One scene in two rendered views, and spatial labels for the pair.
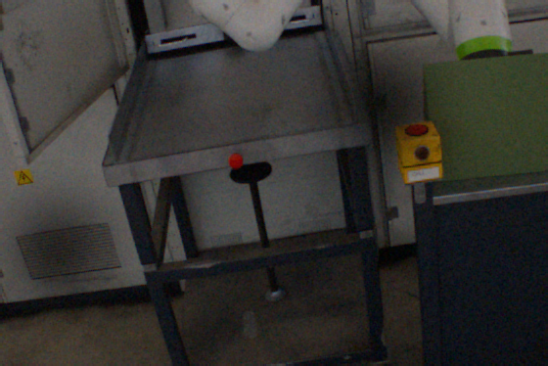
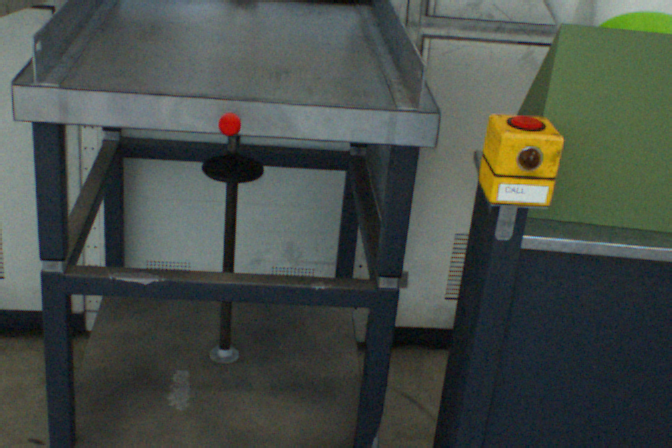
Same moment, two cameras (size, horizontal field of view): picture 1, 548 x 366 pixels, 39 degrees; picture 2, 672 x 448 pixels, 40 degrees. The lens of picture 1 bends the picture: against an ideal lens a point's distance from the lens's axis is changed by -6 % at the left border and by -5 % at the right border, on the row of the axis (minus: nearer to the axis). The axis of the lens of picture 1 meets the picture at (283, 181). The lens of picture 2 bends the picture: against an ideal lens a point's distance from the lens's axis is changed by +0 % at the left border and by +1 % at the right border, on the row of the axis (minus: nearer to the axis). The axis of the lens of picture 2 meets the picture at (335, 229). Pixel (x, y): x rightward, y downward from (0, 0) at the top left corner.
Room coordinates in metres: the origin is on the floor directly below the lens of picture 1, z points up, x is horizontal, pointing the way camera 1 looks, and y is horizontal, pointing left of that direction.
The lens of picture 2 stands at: (0.34, 0.11, 1.27)
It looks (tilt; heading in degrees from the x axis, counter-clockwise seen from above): 26 degrees down; 352
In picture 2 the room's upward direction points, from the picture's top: 6 degrees clockwise
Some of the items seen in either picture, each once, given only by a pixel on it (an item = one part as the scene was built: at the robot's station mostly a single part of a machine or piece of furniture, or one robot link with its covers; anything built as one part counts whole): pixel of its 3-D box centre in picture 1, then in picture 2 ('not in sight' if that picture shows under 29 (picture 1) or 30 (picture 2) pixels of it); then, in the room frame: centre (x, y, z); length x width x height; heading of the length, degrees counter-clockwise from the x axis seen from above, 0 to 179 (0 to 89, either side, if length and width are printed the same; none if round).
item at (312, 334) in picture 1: (258, 214); (229, 233); (1.97, 0.08, 0.46); 0.64 x 0.58 x 0.66; 178
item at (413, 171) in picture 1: (418, 152); (519, 160); (1.43, -0.28, 0.85); 0.08 x 0.08 x 0.10; 88
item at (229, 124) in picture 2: (236, 160); (230, 122); (1.61, 0.10, 0.82); 0.04 x 0.03 x 0.03; 178
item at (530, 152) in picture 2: (422, 154); (530, 160); (1.38, -0.28, 0.87); 0.03 x 0.01 x 0.03; 88
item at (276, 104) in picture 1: (236, 97); (238, 54); (1.97, 0.08, 0.82); 0.68 x 0.62 x 0.06; 178
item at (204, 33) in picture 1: (232, 26); not in sight; (2.37, 0.07, 0.89); 0.54 x 0.05 x 0.06; 88
